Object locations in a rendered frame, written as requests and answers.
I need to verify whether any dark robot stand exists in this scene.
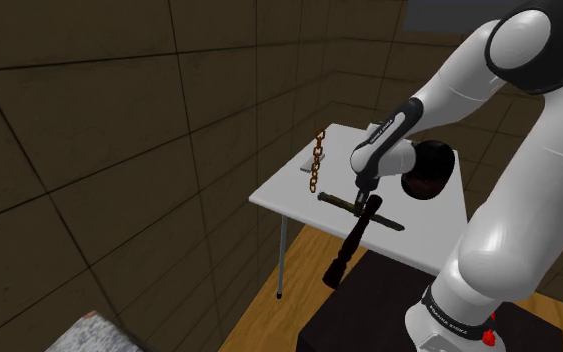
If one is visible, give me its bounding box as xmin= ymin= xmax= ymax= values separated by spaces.
xmin=295 ymin=248 xmax=563 ymax=352

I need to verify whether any black ridged club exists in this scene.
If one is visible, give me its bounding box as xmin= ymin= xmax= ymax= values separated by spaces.
xmin=321 ymin=194 xmax=384 ymax=290

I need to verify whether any dark olive metal rod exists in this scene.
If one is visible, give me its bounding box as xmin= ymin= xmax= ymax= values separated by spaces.
xmin=316 ymin=191 xmax=406 ymax=233

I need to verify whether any grey mottled slab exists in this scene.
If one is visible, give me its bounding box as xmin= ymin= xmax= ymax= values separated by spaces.
xmin=43 ymin=310 xmax=161 ymax=352

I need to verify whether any rusty brown chain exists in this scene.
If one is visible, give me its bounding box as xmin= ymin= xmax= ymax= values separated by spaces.
xmin=308 ymin=127 xmax=328 ymax=194

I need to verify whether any small flat grey plate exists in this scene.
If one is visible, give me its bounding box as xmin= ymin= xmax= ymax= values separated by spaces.
xmin=299 ymin=152 xmax=327 ymax=174

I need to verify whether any white table with metal legs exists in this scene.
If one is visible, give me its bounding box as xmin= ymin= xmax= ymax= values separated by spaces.
xmin=248 ymin=122 xmax=469 ymax=300

